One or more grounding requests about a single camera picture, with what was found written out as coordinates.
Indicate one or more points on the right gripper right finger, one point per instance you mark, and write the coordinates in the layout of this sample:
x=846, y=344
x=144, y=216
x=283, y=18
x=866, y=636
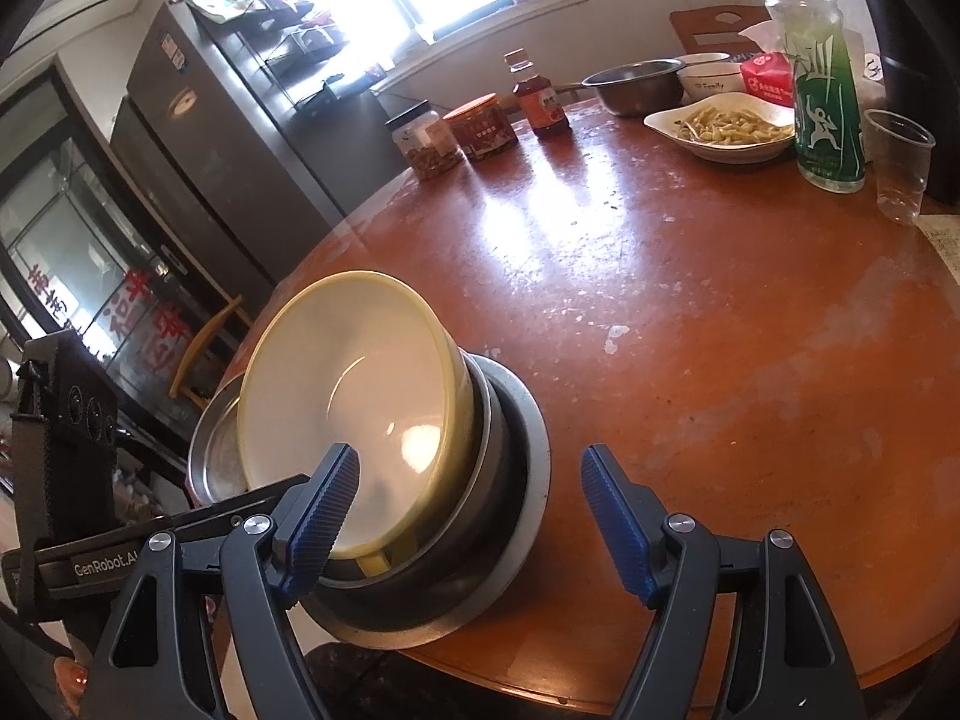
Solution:
x=786, y=656

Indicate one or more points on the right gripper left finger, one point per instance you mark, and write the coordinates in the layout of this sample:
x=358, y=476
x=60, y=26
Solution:
x=155, y=657

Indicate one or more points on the dark steel bowl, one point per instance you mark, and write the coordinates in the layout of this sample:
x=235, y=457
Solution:
x=441, y=543

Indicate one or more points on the large steel bowl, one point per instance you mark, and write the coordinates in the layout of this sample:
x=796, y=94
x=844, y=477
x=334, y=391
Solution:
x=405, y=620

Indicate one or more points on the yellow ceramic bowl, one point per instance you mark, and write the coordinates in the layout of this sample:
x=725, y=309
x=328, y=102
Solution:
x=361, y=358

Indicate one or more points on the steel pan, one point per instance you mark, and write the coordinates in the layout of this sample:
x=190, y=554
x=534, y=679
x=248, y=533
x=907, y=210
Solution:
x=214, y=466

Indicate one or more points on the left hand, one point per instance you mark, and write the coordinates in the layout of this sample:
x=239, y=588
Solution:
x=68, y=682

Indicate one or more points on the wooden chair near door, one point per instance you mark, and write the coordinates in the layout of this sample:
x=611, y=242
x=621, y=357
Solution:
x=232, y=319

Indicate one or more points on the glass door red characters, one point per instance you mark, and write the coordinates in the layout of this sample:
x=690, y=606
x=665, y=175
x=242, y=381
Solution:
x=81, y=250

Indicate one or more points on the grey refrigerator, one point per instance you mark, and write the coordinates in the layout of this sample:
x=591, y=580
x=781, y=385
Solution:
x=252, y=140

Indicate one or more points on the paper sheet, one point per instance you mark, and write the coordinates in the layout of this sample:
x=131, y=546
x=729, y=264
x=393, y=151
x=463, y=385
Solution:
x=943, y=233

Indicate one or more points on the clear jar black lid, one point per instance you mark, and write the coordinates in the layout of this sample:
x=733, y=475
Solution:
x=425, y=140

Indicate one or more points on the red-label jar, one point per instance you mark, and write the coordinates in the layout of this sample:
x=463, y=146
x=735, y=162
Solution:
x=481, y=128

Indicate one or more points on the green label plastic bottle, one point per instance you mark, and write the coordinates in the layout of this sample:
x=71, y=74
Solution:
x=827, y=124

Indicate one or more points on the white dish with food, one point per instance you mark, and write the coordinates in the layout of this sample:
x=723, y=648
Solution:
x=728, y=128

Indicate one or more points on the clear plastic cup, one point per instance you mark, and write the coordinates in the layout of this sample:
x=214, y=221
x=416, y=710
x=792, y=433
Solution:
x=901, y=153

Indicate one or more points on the brown sauce bottle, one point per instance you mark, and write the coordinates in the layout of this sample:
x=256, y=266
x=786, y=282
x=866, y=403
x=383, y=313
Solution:
x=536, y=96

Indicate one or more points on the small steel bowl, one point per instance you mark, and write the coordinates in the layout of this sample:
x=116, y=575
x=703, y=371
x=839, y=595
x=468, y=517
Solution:
x=637, y=90

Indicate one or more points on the red snack packet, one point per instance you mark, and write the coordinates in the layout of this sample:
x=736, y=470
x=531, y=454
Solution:
x=769, y=77

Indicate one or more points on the white ceramic bowl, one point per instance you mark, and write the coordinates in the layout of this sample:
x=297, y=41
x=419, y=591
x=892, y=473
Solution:
x=710, y=78

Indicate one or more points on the wooden chair by wall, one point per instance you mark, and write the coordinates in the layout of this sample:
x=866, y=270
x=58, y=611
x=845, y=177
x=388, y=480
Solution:
x=717, y=28

